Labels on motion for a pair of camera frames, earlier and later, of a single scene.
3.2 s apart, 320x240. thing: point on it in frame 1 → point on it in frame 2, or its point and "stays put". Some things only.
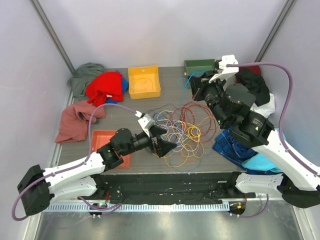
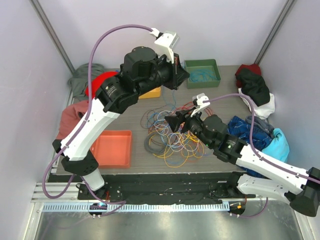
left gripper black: [163, 146] → [178, 73]
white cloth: [266, 109] stays put
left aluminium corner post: [43, 18] stays put
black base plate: [188, 186] stays put
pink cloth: [75, 120] stays put
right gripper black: [200, 83] → [174, 122]
